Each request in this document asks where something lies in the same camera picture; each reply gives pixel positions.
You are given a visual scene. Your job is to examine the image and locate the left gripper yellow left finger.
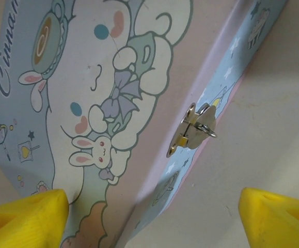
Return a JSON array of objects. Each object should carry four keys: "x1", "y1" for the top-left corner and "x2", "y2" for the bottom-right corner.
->
[{"x1": 0, "y1": 188, "x2": 70, "y2": 248}]

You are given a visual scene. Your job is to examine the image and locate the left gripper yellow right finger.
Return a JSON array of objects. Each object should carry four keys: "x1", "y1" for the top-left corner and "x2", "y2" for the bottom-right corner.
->
[{"x1": 238, "y1": 187, "x2": 299, "y2": 248}]

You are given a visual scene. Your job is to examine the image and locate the silver box latch with ring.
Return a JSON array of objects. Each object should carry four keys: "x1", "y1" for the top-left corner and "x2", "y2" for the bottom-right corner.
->
[{"x1": 165, "y1": 102, "x2": 218, "y2": 158}]

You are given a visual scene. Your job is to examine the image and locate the pastel cartoon tin box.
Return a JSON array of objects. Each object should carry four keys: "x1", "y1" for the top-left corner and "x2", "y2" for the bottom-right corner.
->
[{"x1": 0, "y1": 0, "x2": 290, "y2": 248}]

